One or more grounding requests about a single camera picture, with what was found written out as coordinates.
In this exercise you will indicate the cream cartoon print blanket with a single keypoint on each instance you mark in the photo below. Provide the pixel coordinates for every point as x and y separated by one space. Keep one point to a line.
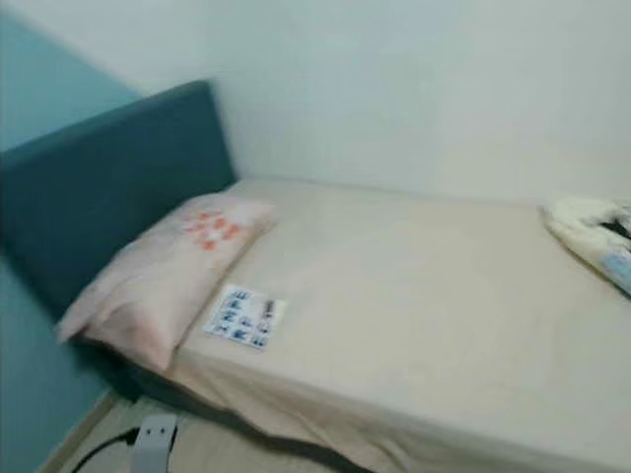
577 222

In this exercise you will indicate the white booklet with blue letters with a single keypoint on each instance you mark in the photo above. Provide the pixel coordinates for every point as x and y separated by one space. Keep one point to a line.
245 315

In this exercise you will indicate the bed with beige sheet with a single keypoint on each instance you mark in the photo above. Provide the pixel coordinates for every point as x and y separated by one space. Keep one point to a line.
404 296

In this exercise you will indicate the pink patterned pillow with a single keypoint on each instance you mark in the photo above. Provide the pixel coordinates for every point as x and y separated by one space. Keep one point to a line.
148 281

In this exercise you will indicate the teal upholstered headboard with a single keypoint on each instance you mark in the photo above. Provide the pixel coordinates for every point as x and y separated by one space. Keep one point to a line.
108 177

